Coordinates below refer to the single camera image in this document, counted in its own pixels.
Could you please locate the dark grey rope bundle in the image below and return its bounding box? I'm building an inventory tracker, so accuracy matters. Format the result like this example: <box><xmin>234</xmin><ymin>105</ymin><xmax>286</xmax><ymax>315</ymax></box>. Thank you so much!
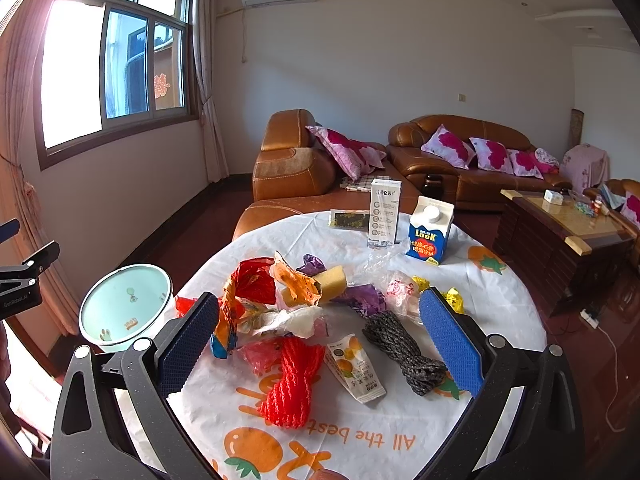
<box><xmin>361</xmin><ymin>310</ymin><xmax>449</xmax><ymax>397</ymax></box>

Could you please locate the yellow wrapper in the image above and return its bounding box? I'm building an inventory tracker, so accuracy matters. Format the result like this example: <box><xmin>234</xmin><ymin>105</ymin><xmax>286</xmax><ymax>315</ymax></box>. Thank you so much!
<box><xmin>411</xmin><ymin>275</ymin><xmax>465</xmax><ymax>314</ymax></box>

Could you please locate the pink plastic bag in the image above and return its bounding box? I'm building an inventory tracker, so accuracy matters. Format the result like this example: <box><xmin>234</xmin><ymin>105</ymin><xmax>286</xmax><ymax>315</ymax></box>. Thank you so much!
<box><xmin>239</xmin><ymin>313</ymin><xmax>326</xmax><ymax>376</ymax></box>

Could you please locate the red rope bundle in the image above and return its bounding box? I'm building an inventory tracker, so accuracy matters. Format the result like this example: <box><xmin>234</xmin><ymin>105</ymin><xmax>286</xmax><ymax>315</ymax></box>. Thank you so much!
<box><xmin>257</xmin><ymin>335</ymin><xmax>327</xmax><ymax>430</ymax></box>

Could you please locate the white orange snack packet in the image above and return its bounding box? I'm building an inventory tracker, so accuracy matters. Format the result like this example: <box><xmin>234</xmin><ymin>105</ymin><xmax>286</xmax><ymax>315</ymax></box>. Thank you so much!
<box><xmin>324</xmin><ymin>334</ymin><xmax>386</xmax><ymax>404</ymax></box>

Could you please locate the red orange wrapper pile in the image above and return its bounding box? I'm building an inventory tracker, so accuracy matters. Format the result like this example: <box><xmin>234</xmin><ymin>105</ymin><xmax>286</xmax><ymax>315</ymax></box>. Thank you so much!
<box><xmin>174</xmin><ymin>251</ymin><xmax>321</xmax><ymax>360</ymax></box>

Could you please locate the purple foil wrapper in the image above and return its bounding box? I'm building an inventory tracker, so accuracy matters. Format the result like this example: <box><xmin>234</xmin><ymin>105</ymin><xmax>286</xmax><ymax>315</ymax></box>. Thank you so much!
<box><xmin>297</xmin><ymin>254</ymin><xmax>387</xmax><ymax>318</ymax></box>

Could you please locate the white plastic wrapper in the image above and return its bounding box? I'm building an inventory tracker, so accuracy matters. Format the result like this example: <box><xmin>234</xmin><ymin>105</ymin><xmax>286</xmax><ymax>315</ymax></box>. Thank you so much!
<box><xmin>238</xmin><ymin>306</ymin><xmax>323</xmax><ymax>339</ymax></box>

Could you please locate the yellow sponge piece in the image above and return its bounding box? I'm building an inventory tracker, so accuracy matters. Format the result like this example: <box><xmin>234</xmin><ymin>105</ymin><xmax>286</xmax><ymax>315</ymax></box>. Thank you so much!
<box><xmin>281</xmin><ymin>266</ymin><xmax>347</xmax><ymax>308</ymax></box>

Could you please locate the white power strip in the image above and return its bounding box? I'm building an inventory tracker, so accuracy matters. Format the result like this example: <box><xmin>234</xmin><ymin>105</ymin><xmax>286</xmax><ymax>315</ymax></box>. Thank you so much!
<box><xmin>580</xmin><ymin>309</ymin><xmax>600</xmax><ymax>330</ymax></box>

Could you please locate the wooden coffee table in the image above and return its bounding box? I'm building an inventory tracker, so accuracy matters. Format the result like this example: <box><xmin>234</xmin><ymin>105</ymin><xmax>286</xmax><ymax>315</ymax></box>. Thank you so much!
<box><xmin>494</xmin><ymin>190</ymin><xmax>636</xmax><ymax>316</ymax></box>

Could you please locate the clear plastic wrapper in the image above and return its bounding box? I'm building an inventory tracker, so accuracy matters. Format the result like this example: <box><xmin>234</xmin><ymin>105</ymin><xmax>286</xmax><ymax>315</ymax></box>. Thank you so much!
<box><xmin>348</xmin><ymin>246</ymin><xmax>420</xmax><ymax>324</ymax></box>

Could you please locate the white orange printed tablecloth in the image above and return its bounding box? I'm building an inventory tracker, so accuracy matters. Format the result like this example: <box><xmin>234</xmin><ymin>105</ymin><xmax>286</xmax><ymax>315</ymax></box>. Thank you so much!
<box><xmin>168</xmin><ymin>212</ymin><xmax>547</xmax><ymax>479</ymax></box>

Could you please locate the blue Look milk carton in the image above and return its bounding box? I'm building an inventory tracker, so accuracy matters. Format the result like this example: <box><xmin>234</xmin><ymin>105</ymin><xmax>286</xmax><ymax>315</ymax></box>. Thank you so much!
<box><xmin>407</xmin><ymin>196</ymin><xmax>454</xmax><ymax>266</ymax></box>

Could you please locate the white box on coffee table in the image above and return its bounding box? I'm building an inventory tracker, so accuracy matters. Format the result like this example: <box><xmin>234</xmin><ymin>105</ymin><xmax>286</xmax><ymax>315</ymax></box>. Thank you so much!
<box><xmin>544</xmin><ymin>190</ymin><xmax>564</xmax><ymax>206</ymax></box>

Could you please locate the brown leather back sofa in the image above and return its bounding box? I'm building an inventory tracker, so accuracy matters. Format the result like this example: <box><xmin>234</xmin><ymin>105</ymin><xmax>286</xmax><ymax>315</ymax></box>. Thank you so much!
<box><xmin>387</xmin><ymin>114</ymin><xmax>574</xmax><ymax>212</ymax></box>

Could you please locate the brown armchair with cushion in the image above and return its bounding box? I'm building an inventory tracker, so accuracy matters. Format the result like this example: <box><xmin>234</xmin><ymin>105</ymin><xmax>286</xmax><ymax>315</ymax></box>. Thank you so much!
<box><xmin>584</xmin><ymin>179</ymin><xmax>640</xmax><ymax>237</ymax></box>

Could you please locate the tall white blue carton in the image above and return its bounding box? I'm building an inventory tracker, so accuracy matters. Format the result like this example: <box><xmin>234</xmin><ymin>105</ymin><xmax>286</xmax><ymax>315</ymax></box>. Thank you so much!
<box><xmin>368</xmin><ymin>178</ymin><xmax>401</xmax><ymax>247</ymax></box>

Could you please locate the pink floral cushion right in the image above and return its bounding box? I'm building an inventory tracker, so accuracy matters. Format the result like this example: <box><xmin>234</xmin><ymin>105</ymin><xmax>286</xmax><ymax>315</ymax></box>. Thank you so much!
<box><xmin>508</xmin><ymin>148</ymin><xmax>560</xmax><ymax>180</ymax></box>

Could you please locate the pink floral cushion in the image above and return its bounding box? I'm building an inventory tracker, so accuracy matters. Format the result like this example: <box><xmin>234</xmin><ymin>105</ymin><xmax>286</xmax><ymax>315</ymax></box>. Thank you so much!
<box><xmin>470</xmin><ymin>138</ymin><xmax>513</xmax><ymax>176</ymax></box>
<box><xmin>421</xmin><ymin>125</ymin><xmax>475</xmax><ymax>169</ymax></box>
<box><xmin>508</xmin><ymin>148</ymin><xmax>560</xmax><ymax>180</ymax></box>

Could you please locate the pink covered chair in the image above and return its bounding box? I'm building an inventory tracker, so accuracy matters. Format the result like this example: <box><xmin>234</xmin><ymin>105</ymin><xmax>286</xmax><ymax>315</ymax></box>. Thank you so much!
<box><xmin>560</xmin><ymin>143</ymin><xmax>610</xmax><ymax>194</ymax></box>

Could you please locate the dark seaweed snack pack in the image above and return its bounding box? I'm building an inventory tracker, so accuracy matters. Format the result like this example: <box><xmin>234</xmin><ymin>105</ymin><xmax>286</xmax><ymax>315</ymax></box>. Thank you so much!
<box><xmin>329</xmin><ymin>209</ymin><xmax>370</xmax><ymax>232</ymax></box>

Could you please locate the pink floral cushion middle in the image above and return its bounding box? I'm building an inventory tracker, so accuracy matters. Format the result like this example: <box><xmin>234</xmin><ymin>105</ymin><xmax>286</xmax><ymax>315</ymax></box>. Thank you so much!
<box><xmin>470</xmin><ymin>138</ymin><xmax>513</xmax><ymax>176</ymax></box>

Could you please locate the pink left curtain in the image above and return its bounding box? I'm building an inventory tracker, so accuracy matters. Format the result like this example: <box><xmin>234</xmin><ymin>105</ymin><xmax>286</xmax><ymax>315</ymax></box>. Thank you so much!
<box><xmin>0</xmin><ymin>0</ymin><xmax>82</xmax><ymax>336</ymax></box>

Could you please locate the checkered cloth on sofa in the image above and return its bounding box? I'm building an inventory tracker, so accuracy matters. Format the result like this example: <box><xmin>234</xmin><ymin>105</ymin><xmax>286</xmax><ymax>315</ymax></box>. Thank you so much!
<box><xmin>340</xmin><ymin>176</ymin><xmax>374</xmax><ymax>193</ymax></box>

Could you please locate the pink floral cushion left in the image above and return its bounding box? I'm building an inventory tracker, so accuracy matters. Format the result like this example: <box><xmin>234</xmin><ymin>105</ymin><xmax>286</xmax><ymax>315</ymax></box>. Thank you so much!
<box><xmin>421</xmin><ymin>125</ymin><xmax>475</xmax><ymax>169</ymax></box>

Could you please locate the brown leather chaise sofa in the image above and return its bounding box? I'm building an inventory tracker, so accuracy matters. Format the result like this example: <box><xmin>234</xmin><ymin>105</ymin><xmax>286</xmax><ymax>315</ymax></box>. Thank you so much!
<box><xmin>232</xmin><ymin>108</ymin><xmax>421</xmax><ymax>241</ymax></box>

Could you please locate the pink floral pillow chaise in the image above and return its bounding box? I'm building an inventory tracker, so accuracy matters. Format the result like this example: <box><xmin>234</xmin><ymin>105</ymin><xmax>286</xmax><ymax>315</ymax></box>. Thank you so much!
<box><xmin>306</xmin><ymin>126</ymin><xmax>385</xmax><ymax>182</ymax></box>

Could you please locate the beige right curtain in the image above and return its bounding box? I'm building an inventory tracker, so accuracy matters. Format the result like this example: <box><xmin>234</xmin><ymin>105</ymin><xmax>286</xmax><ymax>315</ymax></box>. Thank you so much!
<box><xmin>191</xmin><ymin>0</ymin><xmax>229</xmax><ymax>183</ymax></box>

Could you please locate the window with brown frame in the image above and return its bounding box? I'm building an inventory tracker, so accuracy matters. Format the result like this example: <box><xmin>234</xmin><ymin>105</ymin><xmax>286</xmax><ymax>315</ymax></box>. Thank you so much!
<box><xmin>35</xmin><ymin>0</ymin><xmax>195</xmax><ymax>169</ymax></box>

